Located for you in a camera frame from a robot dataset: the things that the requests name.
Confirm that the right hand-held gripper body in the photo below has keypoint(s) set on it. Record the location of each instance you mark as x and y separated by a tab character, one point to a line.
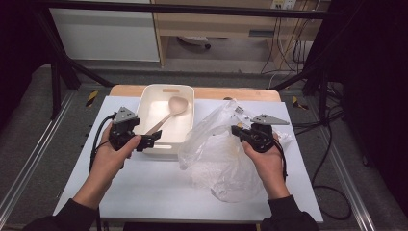
261	138

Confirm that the yellow black tape mark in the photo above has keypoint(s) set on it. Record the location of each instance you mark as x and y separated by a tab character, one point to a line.
300	103
92	98

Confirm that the wooden table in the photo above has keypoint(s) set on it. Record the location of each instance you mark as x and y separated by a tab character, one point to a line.
211	93

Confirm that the white wall socket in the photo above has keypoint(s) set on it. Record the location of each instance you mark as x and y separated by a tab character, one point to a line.
284	4

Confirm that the aluminium floor rail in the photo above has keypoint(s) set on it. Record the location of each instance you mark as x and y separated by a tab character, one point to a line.
35	150
349	186

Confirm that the cream plastic basket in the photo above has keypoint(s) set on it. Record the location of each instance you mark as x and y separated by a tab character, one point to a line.
166	147

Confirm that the white cabinet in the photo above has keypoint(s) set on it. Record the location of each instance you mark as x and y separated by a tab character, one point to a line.
106	35

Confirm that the white power strip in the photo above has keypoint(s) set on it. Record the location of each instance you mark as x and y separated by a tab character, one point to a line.
192	40

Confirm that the black metal frame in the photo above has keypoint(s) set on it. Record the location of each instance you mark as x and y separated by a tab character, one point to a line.
179	8

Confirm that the person's left hand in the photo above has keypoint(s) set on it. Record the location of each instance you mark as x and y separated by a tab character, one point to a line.
107	160

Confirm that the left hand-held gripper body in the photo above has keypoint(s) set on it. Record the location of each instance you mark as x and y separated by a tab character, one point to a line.
122	131

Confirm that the person's right hand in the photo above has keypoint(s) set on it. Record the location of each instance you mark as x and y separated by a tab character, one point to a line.
269	166

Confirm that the beige spoon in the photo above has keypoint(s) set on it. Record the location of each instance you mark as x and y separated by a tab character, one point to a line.
178	105

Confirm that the clear plastic bag yellow smiley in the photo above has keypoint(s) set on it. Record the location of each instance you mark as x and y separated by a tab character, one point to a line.
221	154

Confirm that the wooden desk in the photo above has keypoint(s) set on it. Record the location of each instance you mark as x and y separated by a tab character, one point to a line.
221	25

